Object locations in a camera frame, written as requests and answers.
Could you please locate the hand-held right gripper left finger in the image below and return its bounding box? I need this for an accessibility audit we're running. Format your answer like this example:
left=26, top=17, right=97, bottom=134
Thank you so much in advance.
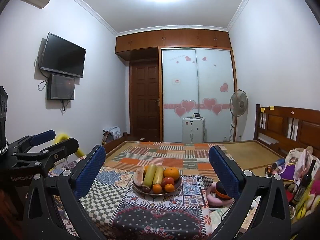
left=21, top=144, right=107, bottom=240

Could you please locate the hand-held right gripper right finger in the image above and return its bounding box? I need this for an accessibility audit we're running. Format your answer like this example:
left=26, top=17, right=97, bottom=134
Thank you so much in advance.
left=209, top=145, right=292, bottom=240

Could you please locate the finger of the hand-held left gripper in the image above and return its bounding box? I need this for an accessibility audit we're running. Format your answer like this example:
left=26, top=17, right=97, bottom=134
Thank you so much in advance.
left=12, top=137, right=80, bottom=178
left=7, top=129, right=56, bottom=155

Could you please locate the dark purple plate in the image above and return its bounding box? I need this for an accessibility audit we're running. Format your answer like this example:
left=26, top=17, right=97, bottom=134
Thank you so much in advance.
left=132, top=174, right=182, bottom=195

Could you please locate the long yellow-green gourd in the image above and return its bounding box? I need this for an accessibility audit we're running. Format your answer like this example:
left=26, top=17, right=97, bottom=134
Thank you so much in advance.
left=142, top=164, right=157, bottom=187
left=152, top=165, right=164, bottom=185

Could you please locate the straw bed mat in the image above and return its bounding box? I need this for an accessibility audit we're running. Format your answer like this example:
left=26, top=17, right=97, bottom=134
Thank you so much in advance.
left=102, top=140, right=288, bottom=180

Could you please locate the pink plush toy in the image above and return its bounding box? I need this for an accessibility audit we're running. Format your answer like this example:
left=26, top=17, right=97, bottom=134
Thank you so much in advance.
left=205, top=181, right=235, bottom=207

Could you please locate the pile of clothes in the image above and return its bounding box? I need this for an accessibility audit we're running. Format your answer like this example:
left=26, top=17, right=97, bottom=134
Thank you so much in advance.
left=102, top=126, right=122, bottom=145

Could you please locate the small white fridge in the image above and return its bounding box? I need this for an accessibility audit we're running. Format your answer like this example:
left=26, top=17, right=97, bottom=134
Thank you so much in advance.
left=182, top=116, right=207, bottom=143

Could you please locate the large orange with sticker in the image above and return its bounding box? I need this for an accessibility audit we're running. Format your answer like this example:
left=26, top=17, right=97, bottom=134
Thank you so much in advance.
left=164, top=167, right=180, bottom=180

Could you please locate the heap of plush toys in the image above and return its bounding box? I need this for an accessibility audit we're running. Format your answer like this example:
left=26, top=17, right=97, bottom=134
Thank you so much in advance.
left=265, top=159, right=295, bottom=180

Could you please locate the red apple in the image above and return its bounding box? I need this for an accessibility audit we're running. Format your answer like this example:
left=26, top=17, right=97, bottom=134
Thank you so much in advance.
left=160, top=177, right=175, bottom=190

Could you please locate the white standing fan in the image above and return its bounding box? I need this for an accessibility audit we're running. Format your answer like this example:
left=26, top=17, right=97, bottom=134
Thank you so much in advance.
left=229, top=89, right=249, bottom=142

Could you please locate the wooden headboard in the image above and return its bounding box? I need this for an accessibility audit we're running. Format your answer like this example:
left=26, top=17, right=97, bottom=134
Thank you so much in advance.
left=254, top=104, right=320, bottom=159

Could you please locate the patchwork printed blanket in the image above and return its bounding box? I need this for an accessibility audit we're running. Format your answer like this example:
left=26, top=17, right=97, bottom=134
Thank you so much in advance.
left=50, top=141, right=250, bottom=240

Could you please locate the white plastic bag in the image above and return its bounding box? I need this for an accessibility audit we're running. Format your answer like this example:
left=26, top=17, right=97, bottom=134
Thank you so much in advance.
left=285, top=147, right=314, bottom=178

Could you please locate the dark glass bottle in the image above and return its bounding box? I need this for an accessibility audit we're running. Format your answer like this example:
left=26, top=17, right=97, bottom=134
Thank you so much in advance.
left=292, top=159, right=317, bottom=203

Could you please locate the yellow plush toy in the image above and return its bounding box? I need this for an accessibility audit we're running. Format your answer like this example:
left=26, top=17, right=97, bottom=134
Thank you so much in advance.
left=295, top=185, right=320, bottom=218

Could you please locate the brown wooden door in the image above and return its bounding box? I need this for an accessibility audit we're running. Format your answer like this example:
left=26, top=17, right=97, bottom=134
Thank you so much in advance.
left=129, top=59, right=160, bottom=142

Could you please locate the wardrobe with heart stickers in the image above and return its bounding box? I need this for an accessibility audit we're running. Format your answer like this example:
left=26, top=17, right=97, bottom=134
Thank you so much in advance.
left=115, top=29, right=237, bottom=142

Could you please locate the wooden bed frame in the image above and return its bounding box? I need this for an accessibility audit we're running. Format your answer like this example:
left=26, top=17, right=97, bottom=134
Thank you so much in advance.
left=101, top=131, right=130, bottom=155

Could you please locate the black wall-mounted box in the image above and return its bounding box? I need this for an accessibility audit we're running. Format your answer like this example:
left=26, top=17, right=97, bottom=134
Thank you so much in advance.
left=47, top=74, right=75, bottom=101

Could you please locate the black wall television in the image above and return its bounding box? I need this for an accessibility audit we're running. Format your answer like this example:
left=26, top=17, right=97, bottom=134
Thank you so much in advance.
left=40, top=32, right=87, bottom=78

